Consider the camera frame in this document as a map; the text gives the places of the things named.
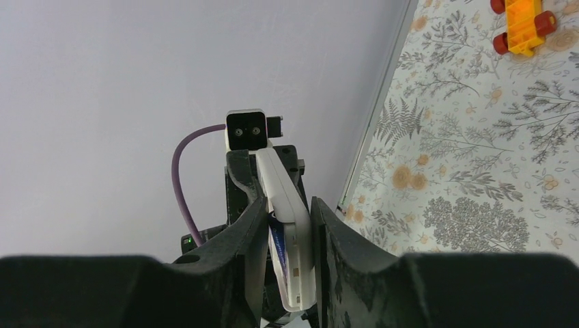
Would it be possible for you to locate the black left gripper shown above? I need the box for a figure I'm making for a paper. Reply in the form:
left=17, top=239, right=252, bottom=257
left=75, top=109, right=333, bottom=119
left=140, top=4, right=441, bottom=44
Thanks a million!
left=225, top=145, right=306, bottom=226

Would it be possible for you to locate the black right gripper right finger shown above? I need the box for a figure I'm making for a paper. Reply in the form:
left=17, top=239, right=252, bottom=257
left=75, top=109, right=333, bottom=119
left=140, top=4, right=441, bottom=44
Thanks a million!
left=311, top=197, right=578, bottom=327

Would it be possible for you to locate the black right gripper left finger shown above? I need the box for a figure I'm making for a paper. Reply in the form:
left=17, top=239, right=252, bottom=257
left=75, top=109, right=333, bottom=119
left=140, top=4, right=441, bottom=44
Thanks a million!
left=1, top=197, right=268, bottom=327

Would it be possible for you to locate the white air conditioner remote control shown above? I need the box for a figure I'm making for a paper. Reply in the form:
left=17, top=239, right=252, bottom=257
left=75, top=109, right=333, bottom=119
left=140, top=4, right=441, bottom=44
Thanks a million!
left=255, top=148, right=316, bottom=312

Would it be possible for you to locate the floral patterned table mat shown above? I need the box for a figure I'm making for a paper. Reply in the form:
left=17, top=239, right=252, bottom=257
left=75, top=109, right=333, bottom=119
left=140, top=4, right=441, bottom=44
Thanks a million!
left=339, top=1, right=578, bottom=260

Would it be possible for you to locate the orange toy car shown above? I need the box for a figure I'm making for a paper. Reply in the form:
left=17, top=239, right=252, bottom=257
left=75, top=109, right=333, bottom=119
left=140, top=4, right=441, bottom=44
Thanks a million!
left=490, top=0, right=557, bottom=57

